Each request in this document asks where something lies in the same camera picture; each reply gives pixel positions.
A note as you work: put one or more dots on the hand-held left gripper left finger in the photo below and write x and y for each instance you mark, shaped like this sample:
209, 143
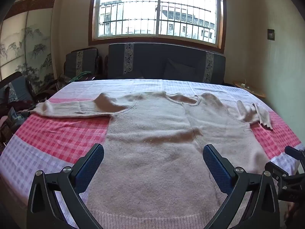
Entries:
89, 169

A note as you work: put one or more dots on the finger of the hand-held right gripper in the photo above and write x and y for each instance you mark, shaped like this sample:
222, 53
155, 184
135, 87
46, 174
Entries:
274, 168
294, 153

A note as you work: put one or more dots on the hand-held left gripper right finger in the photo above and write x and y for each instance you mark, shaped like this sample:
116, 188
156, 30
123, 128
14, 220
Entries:
218, 169

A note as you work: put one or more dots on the beige knit sweater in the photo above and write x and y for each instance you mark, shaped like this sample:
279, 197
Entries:
152, 136

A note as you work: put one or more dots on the pile of dark clothes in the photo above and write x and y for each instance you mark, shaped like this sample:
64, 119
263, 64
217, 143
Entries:
14, 116

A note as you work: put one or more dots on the pink and white checked blanket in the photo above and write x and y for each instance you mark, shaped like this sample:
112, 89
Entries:
59, 136

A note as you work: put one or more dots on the round wooden side table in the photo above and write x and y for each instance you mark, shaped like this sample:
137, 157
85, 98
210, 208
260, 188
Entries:
252, 89

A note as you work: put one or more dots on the small white object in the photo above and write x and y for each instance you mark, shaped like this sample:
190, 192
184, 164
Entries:
243, 85

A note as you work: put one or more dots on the green cloth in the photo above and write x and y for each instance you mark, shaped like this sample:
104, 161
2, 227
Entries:
81, 75

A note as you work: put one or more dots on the dark armchair with patterned stripe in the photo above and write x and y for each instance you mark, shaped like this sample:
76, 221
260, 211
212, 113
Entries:
16, 88
71, 63

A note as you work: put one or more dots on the dark sofa with patterned stripes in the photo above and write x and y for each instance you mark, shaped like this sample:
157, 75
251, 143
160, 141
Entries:
152, 62

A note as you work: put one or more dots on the painted folding screen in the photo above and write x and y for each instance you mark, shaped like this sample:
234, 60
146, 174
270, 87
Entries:
35, 40

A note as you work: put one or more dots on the dark wall switch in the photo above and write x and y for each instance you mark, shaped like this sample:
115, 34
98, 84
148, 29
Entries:
270, 34

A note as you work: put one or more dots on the barred window with wooden frame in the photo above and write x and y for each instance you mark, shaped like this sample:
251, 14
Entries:
128, 4

